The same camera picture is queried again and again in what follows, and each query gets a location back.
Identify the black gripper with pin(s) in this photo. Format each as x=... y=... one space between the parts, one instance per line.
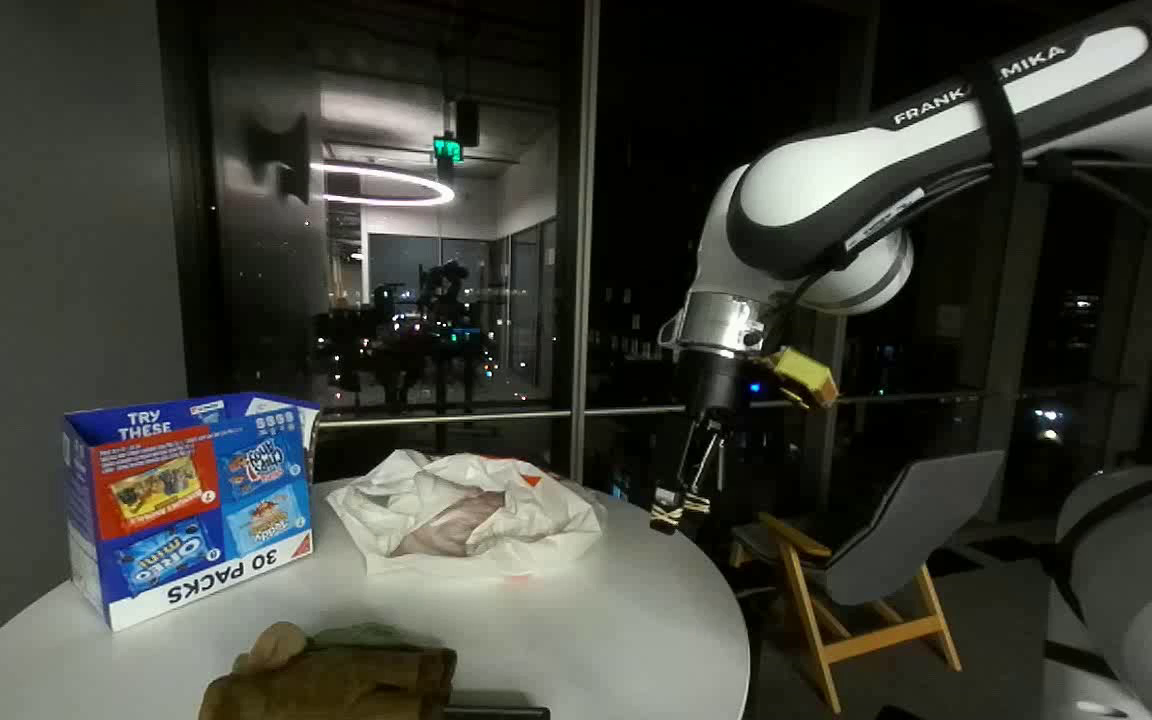
x=715 y=387

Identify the white plastic bag red logo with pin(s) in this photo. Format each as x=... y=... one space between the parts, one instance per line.
x=463 y=512

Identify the brown toy moose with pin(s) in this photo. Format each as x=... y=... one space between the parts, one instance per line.
x=337 y=682

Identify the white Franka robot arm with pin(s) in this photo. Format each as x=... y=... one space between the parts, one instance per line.
x=817 y=187

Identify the wooden chair grey seat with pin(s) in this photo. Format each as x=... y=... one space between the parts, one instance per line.
x=897 y=535

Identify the green exit sign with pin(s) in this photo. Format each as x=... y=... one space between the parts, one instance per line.
x=451 y=151

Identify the blue snack variety box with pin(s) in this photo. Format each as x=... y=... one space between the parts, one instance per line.
x=188 y=506

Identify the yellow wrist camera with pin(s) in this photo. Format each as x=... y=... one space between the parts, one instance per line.
x=807 y=379

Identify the white horizontal window rail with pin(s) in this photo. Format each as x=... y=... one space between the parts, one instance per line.
x=471 y=417

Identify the white window post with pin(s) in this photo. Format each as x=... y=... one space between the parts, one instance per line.
x=587 y=242

